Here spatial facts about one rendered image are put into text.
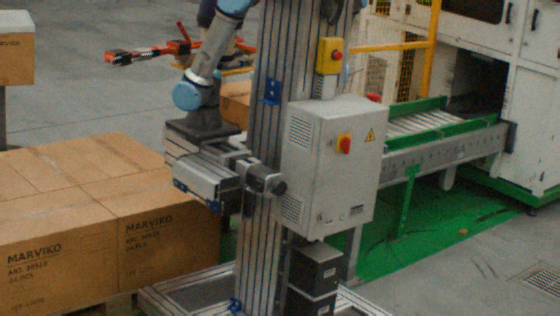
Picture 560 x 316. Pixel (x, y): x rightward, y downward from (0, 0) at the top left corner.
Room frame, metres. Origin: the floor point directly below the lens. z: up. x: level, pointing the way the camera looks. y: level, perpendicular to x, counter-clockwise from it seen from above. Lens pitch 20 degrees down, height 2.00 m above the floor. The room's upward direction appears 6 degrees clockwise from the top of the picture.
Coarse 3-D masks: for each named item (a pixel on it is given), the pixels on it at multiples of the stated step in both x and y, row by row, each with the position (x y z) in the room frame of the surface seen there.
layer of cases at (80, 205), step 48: (48, 144) 3.71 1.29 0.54; (96, 144) 3.79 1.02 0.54; (0, 192) 3.03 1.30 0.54; (48, 192) 3.10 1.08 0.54; (96, 192) 3.16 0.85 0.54; (144, 192) 3.23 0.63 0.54; (0, 240) 2.57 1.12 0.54; (48, 240) 2.69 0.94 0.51; (96, 240) 2.85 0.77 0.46; (144, 240) 3.03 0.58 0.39; (192, 240) 3.23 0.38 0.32; (0, 288) 2.52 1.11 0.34; (48, 288) 2.68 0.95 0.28; (96, 288) 2.85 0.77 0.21
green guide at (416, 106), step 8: (416, 96) 5.20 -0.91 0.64; (440, 96) 5.26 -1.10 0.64; (400, 104) 4.92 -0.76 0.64; (408, 104) 4.97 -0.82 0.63; (416, 104) 5.04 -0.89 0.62; (424, 104) 5.11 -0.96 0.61; (432, 104) 5.18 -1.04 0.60; (440, 104) 5.25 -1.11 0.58; (392, 112) 4.86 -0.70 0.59; (400, 112) 4.92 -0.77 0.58; (408, 112) 4.98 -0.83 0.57; (416, 112) 5.05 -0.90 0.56
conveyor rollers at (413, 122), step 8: (424, 112) 5.15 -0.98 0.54; (432, 112) 5.14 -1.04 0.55; (440, 112) 5.18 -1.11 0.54; (392, 120) 4.83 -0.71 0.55; (400, 120) 4.88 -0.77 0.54; (408, 120) 4.89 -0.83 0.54; (416, 120) 4.90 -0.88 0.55; (424, 120) 4.95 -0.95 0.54; (432, 120) 4.94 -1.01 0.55; (440, 120) 4.97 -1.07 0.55; (448, 120) 5.02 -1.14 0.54; (456, 120) 5.03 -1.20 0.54; (464, 120) 5.04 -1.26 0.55; (392, 128) 4.69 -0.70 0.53; (400, 128) 4.66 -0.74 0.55; (408, 128) 4.71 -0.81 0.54; (416, 128) 4.72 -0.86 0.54; (424, 128) 4.74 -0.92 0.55; (392, 136) 4.48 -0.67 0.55
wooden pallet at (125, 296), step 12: (216, 264) 3.34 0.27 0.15; (96, 300) 2.85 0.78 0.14; (108, 300) 2.89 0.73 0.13; (120, 300) 2.94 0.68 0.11; (132, 300) 3.08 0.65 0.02; (60, 312) 2.71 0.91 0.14; (96, 312) 2.93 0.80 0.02; (108, 312) 2.89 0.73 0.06; (120, 312) 2.94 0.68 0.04; (132, 312) 2.98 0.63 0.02
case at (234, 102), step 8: (248, 80) 3.93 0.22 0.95; (224, 88) 3.72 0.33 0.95; (232, 88) 3.74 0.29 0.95; (240, 88) 3.75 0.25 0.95; (248, 88) 3.77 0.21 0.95; (224, 96) 3.58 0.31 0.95; (232, 96) 3.59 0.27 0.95; (240, 96) 3.61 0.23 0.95; (248, 96) 3.62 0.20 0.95; (224, 104) 3.57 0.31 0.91; (232, 104) 3.54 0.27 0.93; (240, 104) 3.50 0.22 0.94; (248, 104) 3.48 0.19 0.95; (224, 112) 3.57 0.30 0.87; (232, 112) 3.53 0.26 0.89; (240, 112) 3.50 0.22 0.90; (248, 112) 3.46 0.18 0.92; (224, 120) 3.57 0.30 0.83; (232, 120) 3.53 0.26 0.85; (240, 120) 3.49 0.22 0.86; (240, 128) 3.49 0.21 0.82
